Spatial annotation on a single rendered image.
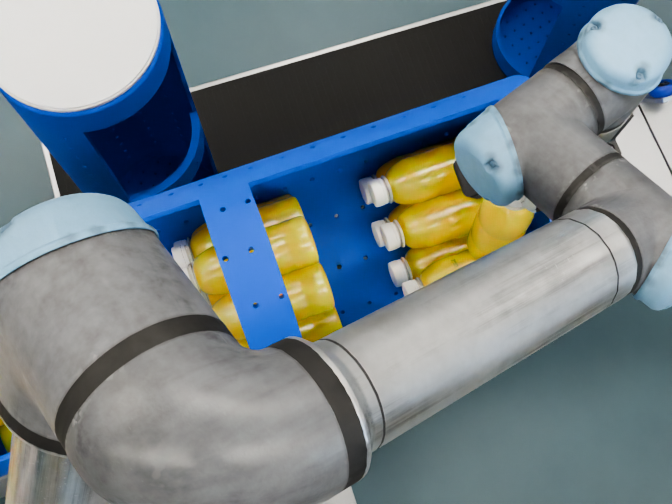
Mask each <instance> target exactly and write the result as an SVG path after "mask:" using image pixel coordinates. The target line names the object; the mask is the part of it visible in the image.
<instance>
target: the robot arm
mask: <svg viewBox="0 0 672 504"><path fill-rule="evenodd" d="M671 58H672V38H671V35H670V32H669V30H668V28H667V26H666V25H665V24H664V22H663V21H662V19H661V18H660V17H658V16H657V15H656V14H654V13H653V12H652V11H650V10H648V9H646V8H644V7H641V6H638V5H634V4H615V5H612V6H609V7H606V8H604V9H602V10H601V11H599V12H598V13H597V14H595V15H594V16H593V17H592V19H591V20H590V21H589V23H587V24H586V25H585V26H584V27H583V28H582V29H581V31H580V33H579V35H578V38H577V41H576V42H575V43H574V44H572V45H571V46H570V47H569V48H567V49H566V50H565V51H563V52H562V53H561V54H559V55H558V56H557V57H555V58H554V59H553V60H551V61H550V62H549V63H547V64H546V65H545V66H544V68H542V69H541V70H540V71H538V72H537V73H536V74H534V75H533V76H532V77H530V78H529V79H528V80H526V81H525V82H524V83H522V84H521V85H520V86H518V87H517V88H516V89H514V90H513V91H512V92H510V93H509V94H508V95H506V96H505V97H504V98H502V99H501V100H500V101H498V102H497V103H496V104H494V105H490V106H488V107H487V108H486V109H485V111H484V112H482V113H481V114H480V115H479V116H478V117H476V118H475V119H474V120H473V121H472V122H470V123H469V124H468V125H467V127H466V128H465V129H464V130H462V131H461V132H460V133H459V134H458V136H457V137H456V140H455V143H454V151H455V158H456V160H455V161H454V163H453V168H454V171H455V174H456V176H457V179H458V181H459V184H460V187H461V189H462V192H463V194H464V195H465V196H466V197H470V198H475V199H479V198H484V199H485V200H487V201H490V202H491V203H492V204H494V205H496V206H507V205H509V204H511V203H512V202H513V201H515V200H516V201H518V200H520V199H521V198H522V197H523V195H524V196H525V200H524V201H523V202H521V203H522V206H523V207H524V208H525V209H527V210H528V211H531V212H533V213H536V212H540V211H542V212H543V213H544V214H545V215H546V216H547V217H548V218H549V219H551V220H552V222H550V223H548V224H546V225H544V226H542V227H540V228H538V229H536V230H534V231H532V232H531V233H529V234H527V235H525V236H523V237H521V238H519V239H517V240H515V241H513V242H511V243H509V244H507V245H505V246H503V247H501V248H499V249H497V250H495V251H493V252H491V253H489V254H487V255H485V256H483V257H481V258H479V259H477V260H475V261H473V262H471V263H469V264H467V265H465V266H463V267H461V268H459V269H457V270H455V271H453V272H451V273H449V274H448V275H446V276H444V277H442V278H440V279H438V280H436V281H434V282H432V283H430V284H428V285H426V286H424V287H422V288H420V289H418V290H416V291H414V292H412V293H410V294H408V295H406V296H404V297H402V298H400V299H398V300H396V301H394V302H392V303H390V304H388V305H386V306H384V307H382V308H380V309H378V310H376V311H374V312H372V313H370V314H368V315H366V316H364V317H363V318H361V319H359V320H357V321H355V322H353V323H351V324H349V325H347V326H345V327H343V328H341V329H339V330H337V331H335V332H333V333H331V334H329V335H327V336H325V337H323V338H321V339H319V340H317V341H315V342H310V341H308V340H305V339H303V338H300V337H296V336H290V337H286V338H284V339H282V340H280V341H278V342H276V343H273V344H271V345H269V346H267V347H265V348H263V349H259V350H252V349H249V348H246V347H243V346H241V345H240V344H239V342H238V341H237V340H236V339H235V337H234V336H233V335H232V334H231V332H230V331H229V330H228V328H227V327H226V325H225V324H224V323H223V322H222V321H221V319H220V318H219V317H218V315H217V314H216V313H215V312H214V310H213V309H212V308H211V306H210V305H209V304H208V303H207V301H206V300H205V299H204V297H203V296H202V295H201V293H200V292H199V291H198V290H197V288H196V287H195V286H194V284H193V283H192V282H191V280H190V279H189V278H188V277H187V275H186V274H185V273H184V271H183V270H182V269H181V267H180V266H179V265H178V264H177V262H176V261H175V260H174V258H173V257H172V256H171V254H170V253H169V252H168V251H167V249H166V248H165V247H164V245H163V244H162V243H161V242H160V240H159V234H158V232H157V231H156V229H155V228H154V227H153V226H151V225H149V224H146V223H145V221H144V220H143V219H142V218H141V217H140V216H139V215H138V213H137V212H136V211H135V210H134V209H133V208H132V207H131V206H130V205H129V204H127V203H126V202H124V201H122V200H121V199H119V198H116V197H114V196H110V195H106V194H100V193H78V194H71V195H66V196H61V197H57V198H54V199H51V200H48V201H45V202H43V203H40V204H38V205H35V206H33V207H31V208H29V209H27V210H25V211H23V212H22V213H20V214H18V215H17V216H15V217H14V218H13V219H12V220H11V221H10V222H9V223H8V224H6V225H5V226H3V227H1V228H0V418H1V419H2V421H3V422H4V424H5V425H6V427H7V428H8V429H9V430H10V431H11V432H12V439H11V449H10V459H9V469H8V479H7V489H6V499H5V504H321V503H324V502H326V501H327V500H329V499H331V498H332V497H334V496H335V495H337V494H339V493H340V492H342V491H343V490H345V489H347V488H348V487H350V486H352V485H353V484H355V483H357V482H358V481H360V480H361V479H362V478H364V477H365V475H366V474H367V472H368V470H369V468H370V463H371V456H372V452H374V451H375V450H377V449H378V448H380V447H382V446H383V445H385V444H387V443H388V442H390V441H391V440H393V439H395V438H396V437H398V436H400V435H401V434H403V433H405V432H406V431H408V430H409V429H411V428H413V427H414V426H416V425H418V424H419V423H421V422H422V421H424V420H426V419H427V418H429V417H431V416H432V415H434V414H435V413H437V412H439V411H440V410H442V409H444V408H445V407H447V406H448V405H450V404H452V403H453V402H455V401H457V400H458V399H460V398H461V397H463V396H465V395H466V394H468V393H470V392H471V391H473V390H474V389H476V388H478V387H479V386H481V385H483V384H484V383H486V382H487V381H489V380H491V379H492V378H494V377H496V376H497V375H499V374H500V373H502V372H504V371H505V370H507V369H509V368H510V367H512V366H513V365H515V364H517V363H518V362H520V361H522V360H523V359H525V358H526V357H528V356H530V355H531V354H533V353H535V352H536V351H538V350H540V349H541V348H543V347H544V346H546V345H548V344H549V343H551V342H553V341H554V340H556V339H557V338H559V337H561V336H562V335H564V334H566V333H567V332H569V331H570V330H572V329H574V328H575V327H577V326H579V325H580V324H582V323H583V322H585V321H587V320H588V319H590V318H592V317H593V316H595V315H596V314H598V313H600V312H601V311H603V310H605V309H606V308H608V307H609V306H611V305H613V304H614V303H616V302H618V301H619V300H621V299H622V298H624V297H625V296H627V295H629V294H631V293H633V298H635V299H636V300H640V301H642V302H643V303H644V304H645V305H647V306H648V307H649V308H650V309H653V310H662V309H667V308H669V307H671V306H672V196H671V195H670V194H668V193H667V192H666V191H665V190H663V189H662V188H661V187H660V186H659V185H657V184H656V183H655V182H654V181H652V180H651V179H650V178H649V177H647V176H646V175H645V174H644V173H643V172H641V171H640V170H639V169H638V168H636V167H635V166H634V165H633V164H631V163H630V162H629V161H628V160H627V159H626V158H624V157H623V156H622V155H621V154H622V152H621V150H620V148H619V146H618V144H617V142H616V138H617V136H618V135H619V134H620V133H621V132H622V130H623V129H624V128H625V127H626V126H627V124H628V123H629V122H630V121H631V119H632V118H633V117H634V115H633V112H634V110H635V109H636V108H637V107H638V105H639V104H640V103H641V102H642V100H643V99H644V98H645V97H646V96H647V94H648V93H649V92H651V91H652V90H654V89H655V88H656V87H657V86H658V84H659V83H660V81H661V79H662V76H663V73H664V72H665V70H666V69H667V67H668V66H669V64H670V61H671ZM612 147H613V148H612Z"/></svg>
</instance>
